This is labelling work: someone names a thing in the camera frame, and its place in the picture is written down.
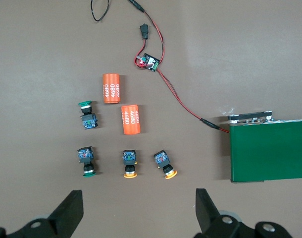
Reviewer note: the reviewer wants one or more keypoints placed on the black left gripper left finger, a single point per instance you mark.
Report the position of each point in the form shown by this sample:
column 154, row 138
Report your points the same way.
column 66, row 218

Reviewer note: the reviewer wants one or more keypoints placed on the green push button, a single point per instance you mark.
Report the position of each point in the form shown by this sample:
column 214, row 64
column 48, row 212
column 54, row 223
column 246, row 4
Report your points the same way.
column 85, row 156
column 88, row 121

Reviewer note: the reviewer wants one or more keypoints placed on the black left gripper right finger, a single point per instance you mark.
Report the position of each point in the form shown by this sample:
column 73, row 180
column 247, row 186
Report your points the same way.
column 210, row 218

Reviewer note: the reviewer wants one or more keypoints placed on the green conveyor belt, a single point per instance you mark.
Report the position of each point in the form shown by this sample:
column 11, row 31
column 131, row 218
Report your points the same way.
column 265, row 153

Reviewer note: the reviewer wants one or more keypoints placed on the yellow push button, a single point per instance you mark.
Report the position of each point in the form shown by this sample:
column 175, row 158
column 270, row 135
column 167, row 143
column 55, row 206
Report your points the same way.
column 129, row 158
column 162, row 158

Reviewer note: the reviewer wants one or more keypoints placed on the orange 4680 cylinder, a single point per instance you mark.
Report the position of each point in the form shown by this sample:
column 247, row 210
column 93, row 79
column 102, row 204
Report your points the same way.
column 130, row 119
column 111, row 88

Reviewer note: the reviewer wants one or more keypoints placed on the small black circuit board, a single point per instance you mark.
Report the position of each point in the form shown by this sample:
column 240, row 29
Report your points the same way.
column 148, row 62

